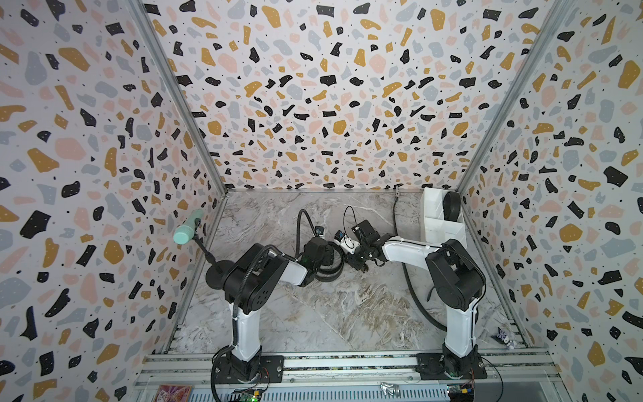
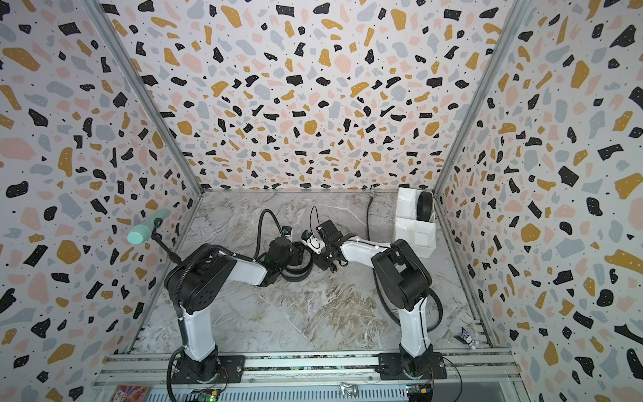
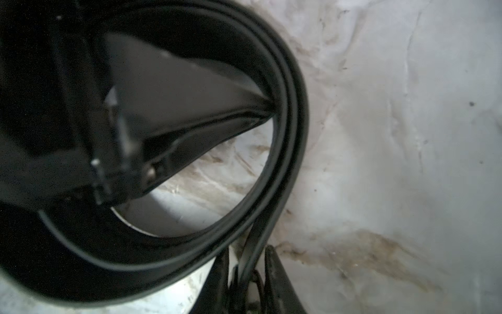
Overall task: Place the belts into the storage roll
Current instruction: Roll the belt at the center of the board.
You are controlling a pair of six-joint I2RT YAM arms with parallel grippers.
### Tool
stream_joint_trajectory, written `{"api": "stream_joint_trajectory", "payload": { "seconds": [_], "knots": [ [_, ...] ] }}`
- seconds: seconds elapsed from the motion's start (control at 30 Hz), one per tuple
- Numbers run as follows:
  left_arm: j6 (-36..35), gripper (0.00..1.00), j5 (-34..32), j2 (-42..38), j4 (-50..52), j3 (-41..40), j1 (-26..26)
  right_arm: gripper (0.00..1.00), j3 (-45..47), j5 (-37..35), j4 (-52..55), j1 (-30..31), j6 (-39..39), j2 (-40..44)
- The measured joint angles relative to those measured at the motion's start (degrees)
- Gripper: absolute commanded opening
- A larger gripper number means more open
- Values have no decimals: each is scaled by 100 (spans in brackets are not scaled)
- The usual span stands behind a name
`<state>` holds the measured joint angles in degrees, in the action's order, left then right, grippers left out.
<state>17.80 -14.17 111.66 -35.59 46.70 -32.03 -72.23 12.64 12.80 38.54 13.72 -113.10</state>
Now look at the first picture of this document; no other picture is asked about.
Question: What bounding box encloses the aluminium mounting rail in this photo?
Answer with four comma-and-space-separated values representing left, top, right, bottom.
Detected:
134, 348, 562, 390

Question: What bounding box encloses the green microphone on black stand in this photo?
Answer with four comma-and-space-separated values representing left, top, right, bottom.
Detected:
173, 209, 234, 291

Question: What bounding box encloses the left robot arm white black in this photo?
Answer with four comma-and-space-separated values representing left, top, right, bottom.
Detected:
206, 225, 345, 382

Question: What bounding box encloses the pink printed card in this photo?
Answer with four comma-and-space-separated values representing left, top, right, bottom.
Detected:
152, 385, 193, 402

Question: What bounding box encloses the white storage roll organizer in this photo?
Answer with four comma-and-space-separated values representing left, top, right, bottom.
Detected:
420, 188, 467, 249

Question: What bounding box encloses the small crumpled wrapper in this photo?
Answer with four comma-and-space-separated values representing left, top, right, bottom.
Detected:
496, 328, 517, 350

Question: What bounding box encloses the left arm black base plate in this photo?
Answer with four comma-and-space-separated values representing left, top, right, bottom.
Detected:
210, 353, 284, 385

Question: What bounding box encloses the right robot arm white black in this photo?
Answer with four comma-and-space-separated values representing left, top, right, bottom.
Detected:
333, 220, 487, 379

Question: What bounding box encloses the black belt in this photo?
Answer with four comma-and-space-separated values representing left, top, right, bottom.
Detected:
442, 191, 461, 222
392, 188, 447, 332
315, 243, 345, 283

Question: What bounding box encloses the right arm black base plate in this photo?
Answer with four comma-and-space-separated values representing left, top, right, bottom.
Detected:
415, 352, 487, 380

